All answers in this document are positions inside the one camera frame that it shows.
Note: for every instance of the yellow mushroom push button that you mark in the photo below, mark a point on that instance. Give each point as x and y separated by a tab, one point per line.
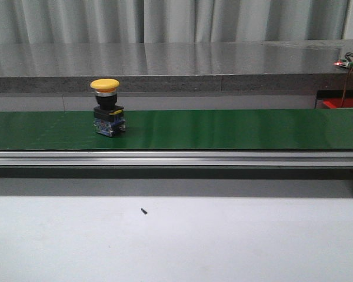
108	116

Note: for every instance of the grey stone counter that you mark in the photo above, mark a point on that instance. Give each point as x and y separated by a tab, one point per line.
175	67

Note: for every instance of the green conveyor belt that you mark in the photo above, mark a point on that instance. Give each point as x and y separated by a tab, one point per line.
259	129

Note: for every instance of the red plastic tray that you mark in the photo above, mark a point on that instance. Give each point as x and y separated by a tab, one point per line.
335	103

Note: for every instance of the small circuit board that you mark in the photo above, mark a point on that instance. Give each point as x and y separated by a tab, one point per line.
344	63

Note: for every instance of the grey curtain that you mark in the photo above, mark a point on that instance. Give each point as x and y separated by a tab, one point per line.
170	21

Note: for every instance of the aluminium conveyor frame rail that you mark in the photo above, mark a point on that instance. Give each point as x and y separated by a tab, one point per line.
261	158

